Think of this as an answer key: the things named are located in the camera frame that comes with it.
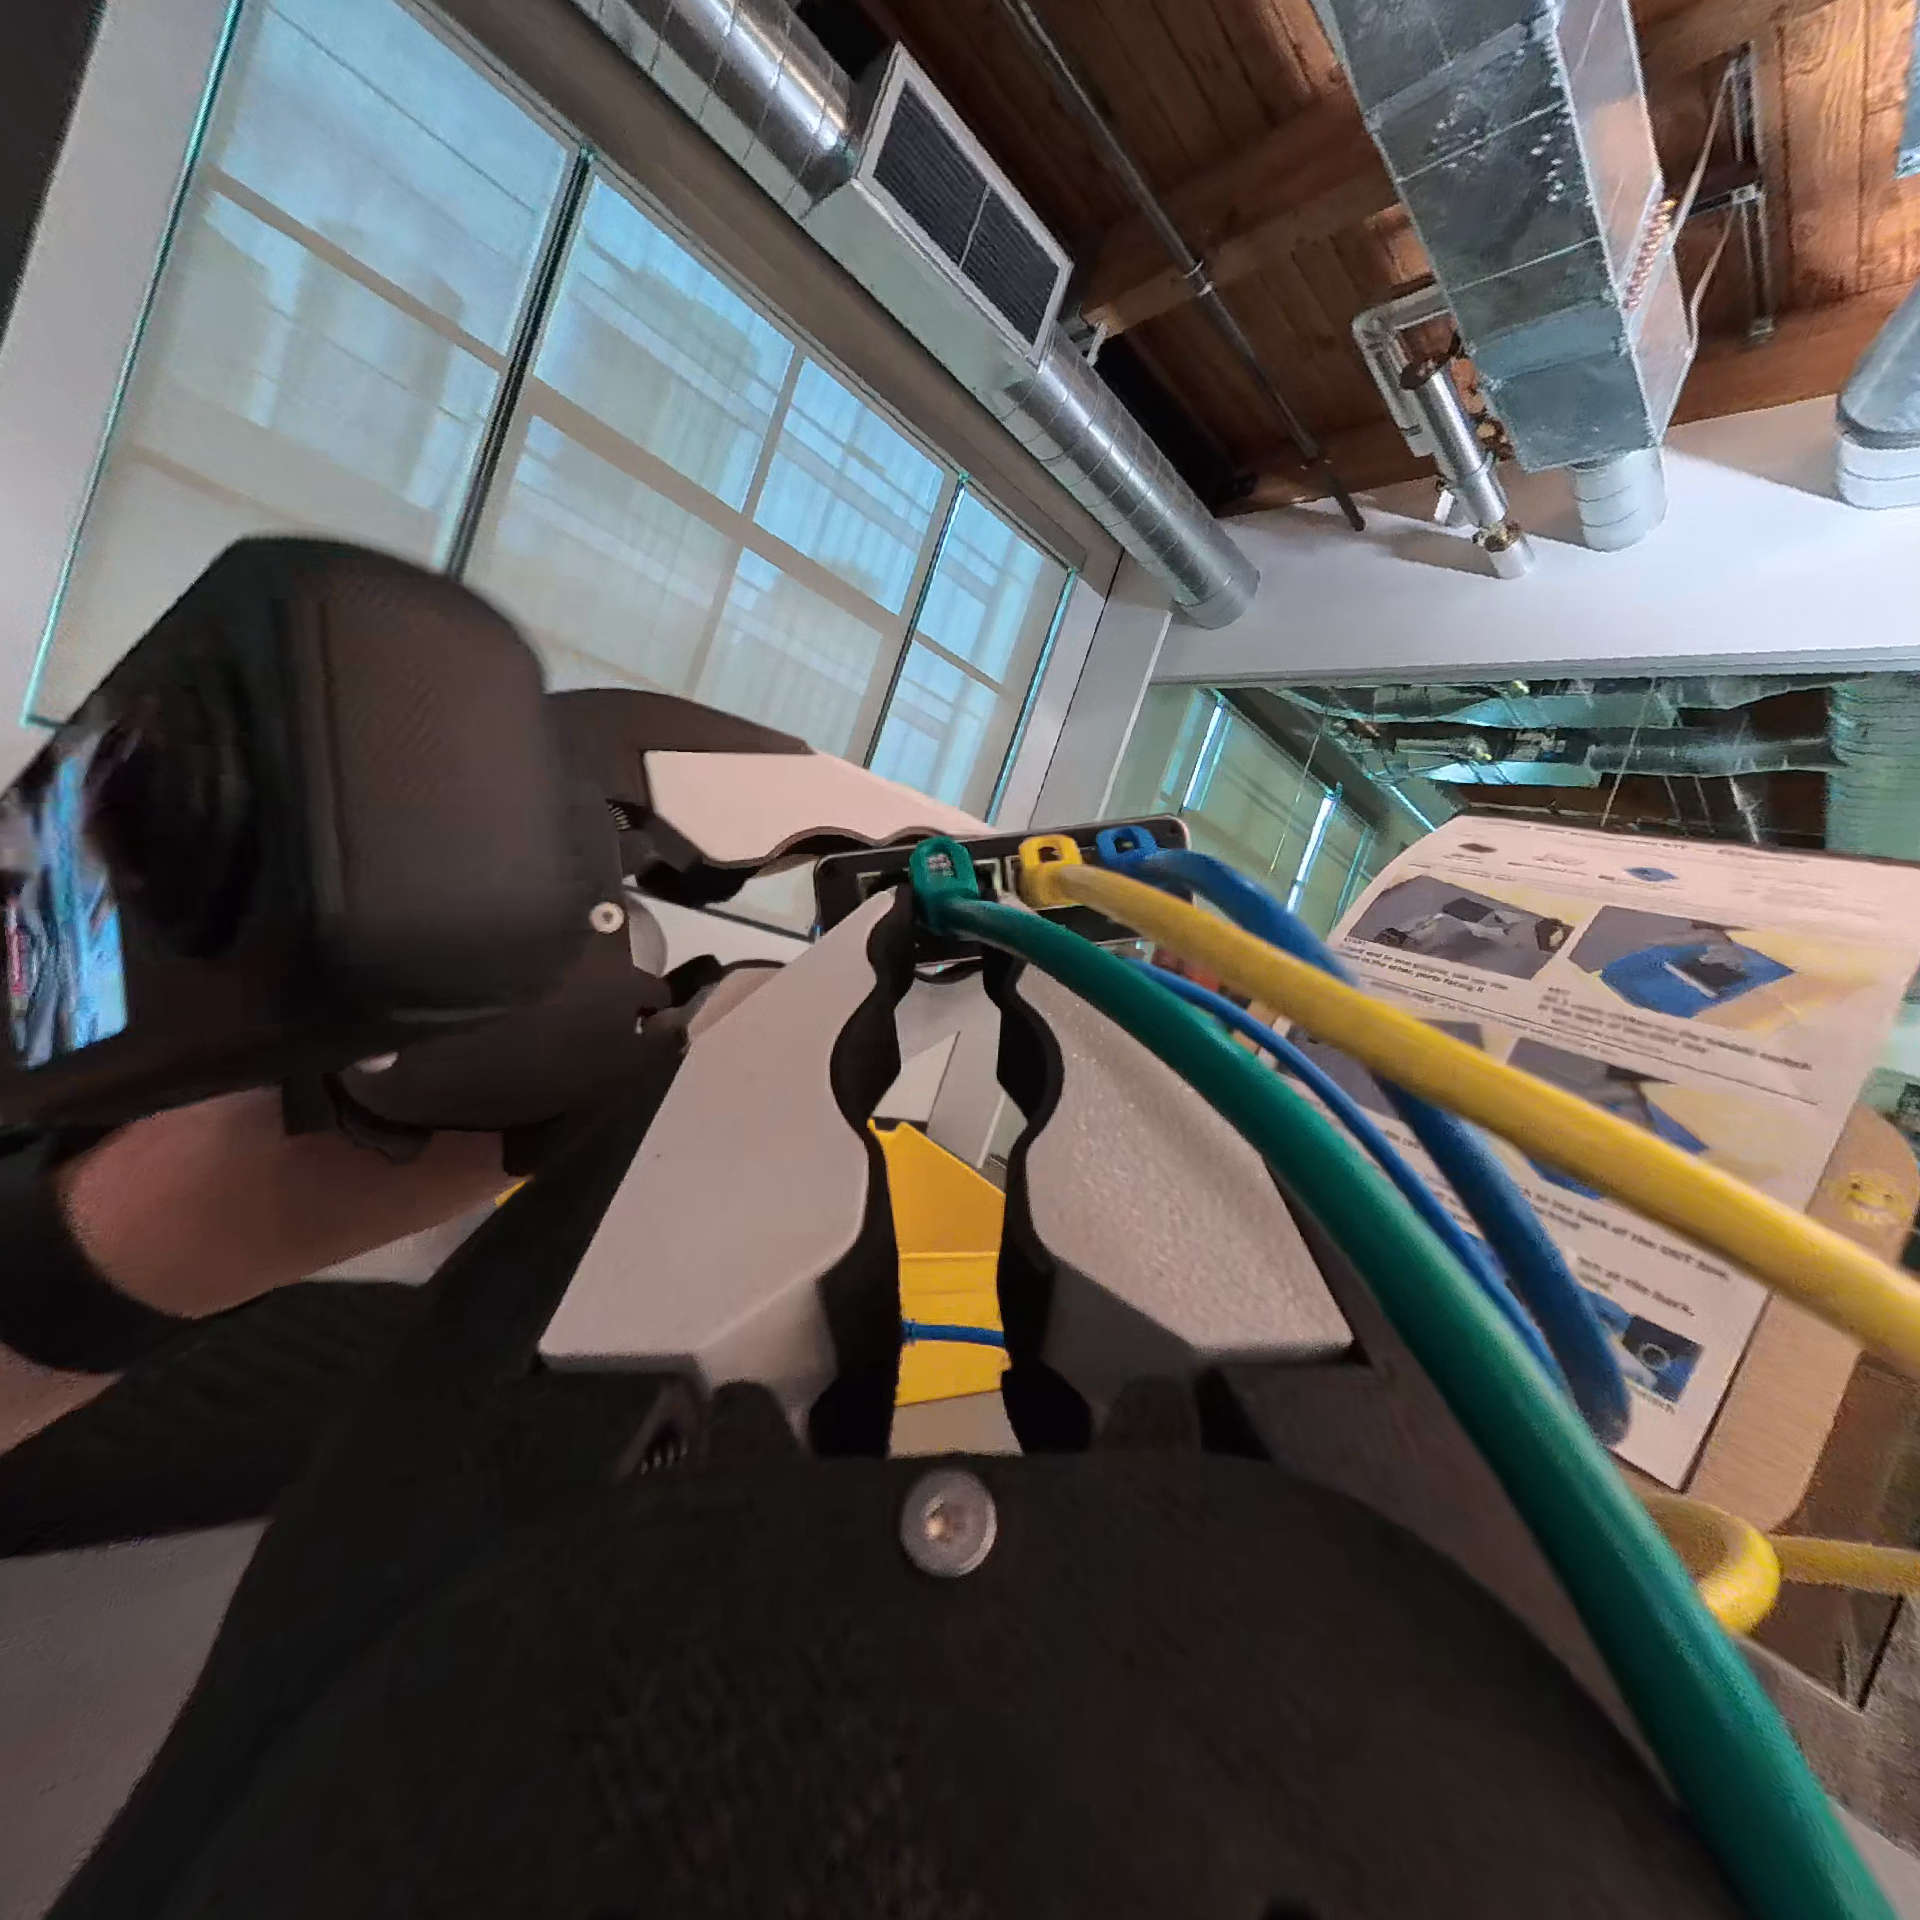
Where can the printed instruction sheet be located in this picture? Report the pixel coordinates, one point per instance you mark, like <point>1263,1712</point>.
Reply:
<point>1651,974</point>

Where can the person's left hand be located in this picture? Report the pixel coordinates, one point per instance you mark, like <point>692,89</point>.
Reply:
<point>271,1200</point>

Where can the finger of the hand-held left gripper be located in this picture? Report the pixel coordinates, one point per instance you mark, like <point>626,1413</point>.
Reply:
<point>780,796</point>
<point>734,961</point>

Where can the round silver spiral duct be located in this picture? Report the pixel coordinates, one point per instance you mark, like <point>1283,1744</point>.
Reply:
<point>1110,464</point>

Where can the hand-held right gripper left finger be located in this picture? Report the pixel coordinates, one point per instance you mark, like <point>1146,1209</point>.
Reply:
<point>704,1231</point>

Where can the black ethernet switch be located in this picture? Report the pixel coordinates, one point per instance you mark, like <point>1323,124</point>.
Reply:
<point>862,869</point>

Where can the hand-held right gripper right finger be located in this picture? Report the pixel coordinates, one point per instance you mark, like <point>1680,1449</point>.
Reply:
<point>1171,1244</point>

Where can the silver pipe with brass valve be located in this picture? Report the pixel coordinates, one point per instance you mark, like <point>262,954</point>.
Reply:
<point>1454,434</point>

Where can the yellow plastic bin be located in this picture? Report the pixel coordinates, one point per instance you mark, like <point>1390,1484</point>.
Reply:
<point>944,1276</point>

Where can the rectangular silver insulated duct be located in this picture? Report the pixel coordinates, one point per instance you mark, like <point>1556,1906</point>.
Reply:
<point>1500,196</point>

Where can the white vent grille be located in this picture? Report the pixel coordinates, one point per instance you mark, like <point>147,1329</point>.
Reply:
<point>960,196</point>

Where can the silver duct with cone end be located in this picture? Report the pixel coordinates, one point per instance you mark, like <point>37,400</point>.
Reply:
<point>1883,421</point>

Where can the large framed window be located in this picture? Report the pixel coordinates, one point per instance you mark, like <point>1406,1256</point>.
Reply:
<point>375,300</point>

